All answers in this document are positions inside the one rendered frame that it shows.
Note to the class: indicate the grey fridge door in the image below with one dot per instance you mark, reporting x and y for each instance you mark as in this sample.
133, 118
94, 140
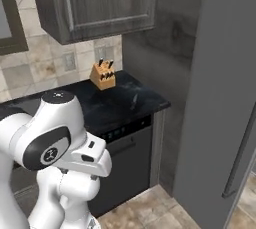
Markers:
216, 89

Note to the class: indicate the dark framed window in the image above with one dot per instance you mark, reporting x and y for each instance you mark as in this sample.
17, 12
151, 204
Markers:
13, 16

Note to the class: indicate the grey wall outlet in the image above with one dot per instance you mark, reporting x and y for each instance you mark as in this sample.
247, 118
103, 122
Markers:
69, 61

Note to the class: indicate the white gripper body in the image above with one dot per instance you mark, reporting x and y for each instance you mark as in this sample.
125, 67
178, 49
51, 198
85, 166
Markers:
100, 169

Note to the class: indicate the wooden knife block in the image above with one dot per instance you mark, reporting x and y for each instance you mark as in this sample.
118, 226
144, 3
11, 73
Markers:
103, 77

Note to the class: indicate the black dishwasher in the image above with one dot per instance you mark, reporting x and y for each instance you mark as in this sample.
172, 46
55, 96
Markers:
133, 163

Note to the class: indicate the grey cabinet filler panel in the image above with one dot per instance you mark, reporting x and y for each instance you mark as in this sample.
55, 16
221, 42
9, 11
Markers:
157, 146

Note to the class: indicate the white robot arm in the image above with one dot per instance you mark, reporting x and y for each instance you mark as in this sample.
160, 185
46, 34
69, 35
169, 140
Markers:
50, 129

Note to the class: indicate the dark lower cupboard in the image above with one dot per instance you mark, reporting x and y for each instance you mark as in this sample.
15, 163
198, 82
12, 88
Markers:
23, 186

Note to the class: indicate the dark wood wall cupboard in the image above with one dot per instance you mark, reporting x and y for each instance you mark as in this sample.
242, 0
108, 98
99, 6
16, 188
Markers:
50, 13

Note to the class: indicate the dark wood fridge housing panel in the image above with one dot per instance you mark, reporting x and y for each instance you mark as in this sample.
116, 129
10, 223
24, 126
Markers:
160, 39

